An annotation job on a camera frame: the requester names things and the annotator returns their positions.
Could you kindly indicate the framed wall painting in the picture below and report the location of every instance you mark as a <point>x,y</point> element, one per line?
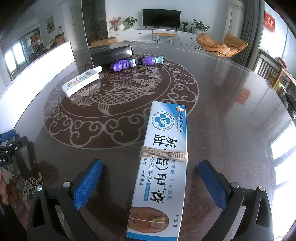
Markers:
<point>50,24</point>

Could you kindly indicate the person's left hand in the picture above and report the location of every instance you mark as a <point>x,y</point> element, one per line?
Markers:
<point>4,193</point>

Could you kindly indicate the white sorting bin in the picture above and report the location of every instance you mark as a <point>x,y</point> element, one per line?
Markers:
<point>26,86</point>

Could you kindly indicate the white standing air conditioner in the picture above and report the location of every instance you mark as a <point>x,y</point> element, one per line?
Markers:
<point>235,18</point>

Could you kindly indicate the blue white nail cream box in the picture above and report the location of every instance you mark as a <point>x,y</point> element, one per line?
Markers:
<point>158,199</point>

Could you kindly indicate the green potted plant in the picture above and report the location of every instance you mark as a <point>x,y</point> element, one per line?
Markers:
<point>130,21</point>
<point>199,26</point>

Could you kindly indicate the purple toy figure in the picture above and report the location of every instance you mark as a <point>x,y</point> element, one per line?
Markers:
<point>119,65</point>

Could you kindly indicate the dark wooden chair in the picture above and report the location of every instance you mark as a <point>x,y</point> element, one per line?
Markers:
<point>274,72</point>

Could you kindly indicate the white ointment tube box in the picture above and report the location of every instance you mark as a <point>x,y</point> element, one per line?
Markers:
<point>77,83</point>

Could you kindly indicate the red wall hanging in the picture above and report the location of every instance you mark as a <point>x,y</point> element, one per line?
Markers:
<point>269,21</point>

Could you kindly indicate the flat screen television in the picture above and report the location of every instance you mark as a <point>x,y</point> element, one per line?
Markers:
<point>161,18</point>

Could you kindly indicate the orange lounge chair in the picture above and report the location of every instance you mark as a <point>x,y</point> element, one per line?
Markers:
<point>229,47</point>

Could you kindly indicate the purple teal toy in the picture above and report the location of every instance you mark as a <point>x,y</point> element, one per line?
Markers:
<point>150,60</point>

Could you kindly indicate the cardboard box on floor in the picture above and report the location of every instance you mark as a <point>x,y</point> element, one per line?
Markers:
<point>103,42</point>

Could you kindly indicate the green potted plant left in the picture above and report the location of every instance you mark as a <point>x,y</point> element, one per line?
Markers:
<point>130,21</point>

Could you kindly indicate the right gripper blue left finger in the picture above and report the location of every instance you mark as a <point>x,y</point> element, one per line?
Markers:
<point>44,222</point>

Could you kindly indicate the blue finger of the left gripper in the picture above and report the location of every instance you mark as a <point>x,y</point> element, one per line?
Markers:
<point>14,146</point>
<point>7,135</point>

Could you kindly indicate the dark display cabinet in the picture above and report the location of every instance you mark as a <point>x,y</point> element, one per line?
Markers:
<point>94,19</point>

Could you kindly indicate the grey curtain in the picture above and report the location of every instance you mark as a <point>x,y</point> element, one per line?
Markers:
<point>251,33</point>

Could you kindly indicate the black rectangular box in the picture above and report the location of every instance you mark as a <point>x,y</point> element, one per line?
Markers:
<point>111,55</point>

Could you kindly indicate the red flower vase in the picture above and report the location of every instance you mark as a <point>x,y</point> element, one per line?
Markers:
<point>116,25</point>

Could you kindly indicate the wooden bench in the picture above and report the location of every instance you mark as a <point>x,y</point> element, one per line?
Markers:
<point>168,35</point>

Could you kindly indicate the white tv cabinet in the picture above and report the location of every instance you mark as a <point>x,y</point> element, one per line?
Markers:
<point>145,35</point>

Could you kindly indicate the green potted plant right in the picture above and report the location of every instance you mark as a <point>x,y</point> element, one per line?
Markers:
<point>199,26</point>

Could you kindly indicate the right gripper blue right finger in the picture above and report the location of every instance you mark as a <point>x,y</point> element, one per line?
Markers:
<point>256,223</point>

